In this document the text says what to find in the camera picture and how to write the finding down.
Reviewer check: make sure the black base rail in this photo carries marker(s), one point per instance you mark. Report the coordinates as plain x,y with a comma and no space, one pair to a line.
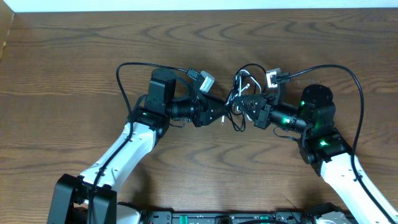
281,216

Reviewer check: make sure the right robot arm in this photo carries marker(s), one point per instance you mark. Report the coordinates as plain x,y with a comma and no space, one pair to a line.
323,147

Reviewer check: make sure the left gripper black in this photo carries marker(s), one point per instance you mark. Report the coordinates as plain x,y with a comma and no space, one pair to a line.
203,116

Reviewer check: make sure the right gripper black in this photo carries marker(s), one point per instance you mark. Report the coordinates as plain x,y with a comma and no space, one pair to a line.
261,117

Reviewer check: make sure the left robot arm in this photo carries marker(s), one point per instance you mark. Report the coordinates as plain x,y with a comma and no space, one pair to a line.
91,197

